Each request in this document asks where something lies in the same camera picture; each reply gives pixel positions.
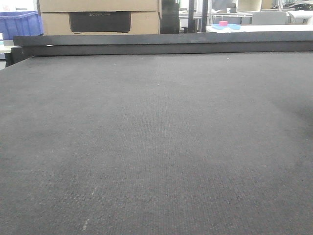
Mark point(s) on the dark grey conveyor belt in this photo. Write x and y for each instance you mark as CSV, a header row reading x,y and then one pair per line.
x,y
197,144

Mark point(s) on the lower cardboard box black print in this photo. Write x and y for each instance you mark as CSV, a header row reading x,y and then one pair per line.
x,y
141,23

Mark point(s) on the black tall box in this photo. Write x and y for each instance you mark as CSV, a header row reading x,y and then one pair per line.
x,y
169,23

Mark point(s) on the upper cardboard box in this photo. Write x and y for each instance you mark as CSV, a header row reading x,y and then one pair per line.
x,y
99,5

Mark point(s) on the pink tape roll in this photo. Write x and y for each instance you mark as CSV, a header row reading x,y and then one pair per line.
x,y
223,23

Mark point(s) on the white background table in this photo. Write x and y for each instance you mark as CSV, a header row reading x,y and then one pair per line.
x,y
265,28

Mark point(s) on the blue plastic crate background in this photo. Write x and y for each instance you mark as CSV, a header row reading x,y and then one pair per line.
x,y
20,23

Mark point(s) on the black vertical post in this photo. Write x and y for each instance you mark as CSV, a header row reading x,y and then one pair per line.
x,y
204,15

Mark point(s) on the black conveyor side rail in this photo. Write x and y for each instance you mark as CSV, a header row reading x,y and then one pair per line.
x,y
235,42

